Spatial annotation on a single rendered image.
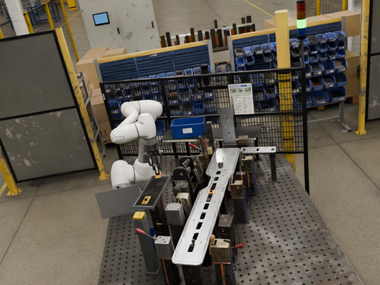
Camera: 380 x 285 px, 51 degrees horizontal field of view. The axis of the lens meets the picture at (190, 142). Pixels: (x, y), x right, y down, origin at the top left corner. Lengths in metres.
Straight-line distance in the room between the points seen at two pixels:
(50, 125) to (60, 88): 0.51
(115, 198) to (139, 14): 6.78
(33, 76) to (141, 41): 4.96
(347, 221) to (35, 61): 3.79
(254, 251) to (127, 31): 7.57
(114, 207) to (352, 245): 2.11
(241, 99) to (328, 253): 1.54
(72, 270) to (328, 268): 2.46
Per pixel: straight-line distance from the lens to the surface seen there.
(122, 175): 3.37
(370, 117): 5.79
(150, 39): 9.69
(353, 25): 6.40
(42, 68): 5.05
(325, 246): 2.84
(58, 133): 5.32
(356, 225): 4.15
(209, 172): 3.11
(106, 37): 9.76
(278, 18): 3.41
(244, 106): 3.62
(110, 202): 3.33
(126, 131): 2.54
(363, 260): 3.80
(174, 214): 2.59
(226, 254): 2.35
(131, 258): 2.95
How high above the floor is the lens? 2.58
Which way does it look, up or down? 26 degrees down
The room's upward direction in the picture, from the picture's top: 10 degrees counter-clockwise
